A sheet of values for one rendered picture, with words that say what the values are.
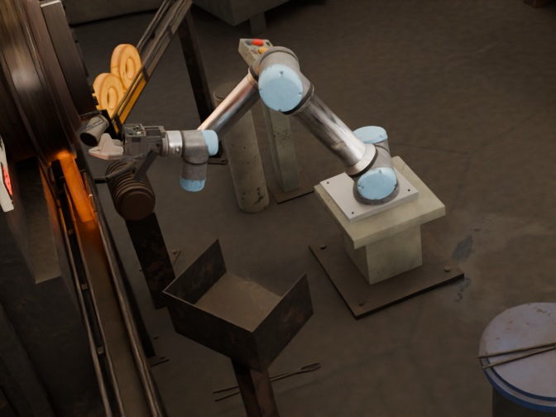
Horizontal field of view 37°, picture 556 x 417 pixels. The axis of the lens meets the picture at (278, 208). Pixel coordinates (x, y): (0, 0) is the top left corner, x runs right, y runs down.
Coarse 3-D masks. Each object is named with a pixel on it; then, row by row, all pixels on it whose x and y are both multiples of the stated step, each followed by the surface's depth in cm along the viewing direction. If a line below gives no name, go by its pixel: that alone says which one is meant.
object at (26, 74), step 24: (0, 0) 179; (0, 24) 177; (24, 24) 176; (24, 48) 176; (24, 72) 177; (24, 96) 178; (48, 96) 179; (48, 120) 183; (48, 144) 188; (72, 144) 204
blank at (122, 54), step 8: (120, 48) 270; (128, 48) 272; (112, 56) 268; (120, 56) 268; (128, 56) 273; (136, 56) 278; (112, 64) 268; (120, 64) 268; (128, 64) 278; (136, 64) 278; (112, 72) 268; (120, 72) 268; (128, 72) 278; (136, 72) 278; (120, 80) 269; (128, 80) 274
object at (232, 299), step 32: (192, 288) 198; (224, 288) 204; (256, 288) 203; (192, 320) 189; (224, 320) 180; (256, 320) 195; (288, 320) 187; (224, 352) 189; (256, 352) 180; (256, 384) 208; (256, 416) 217
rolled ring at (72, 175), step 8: (64, 160) 215; (72, 160) 215; (64, 168) 213; (72, 168) 213; (72, 176) 212; (80, 176) 228; (72, 184) 212; (80, 184) 212; (72, 192) 212; (80, 192) 212; (80, 200) 213; (88, 200) 226; (80, 208) 214; (88, 208) 215; (80, 216) 216; (88, 216) 217
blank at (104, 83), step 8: (96, 80) 259; (104, 80) 259; (112, 80) 263; (96, 88) 258; (104, 88) 259; (112, 88) 264; (120, 88) 269; (96, 96) 257; (104, 96) 259; (112, 96) 268; (120, 96) 269; (104, 104) 260; (112, 104) 267; (112, 112) 264
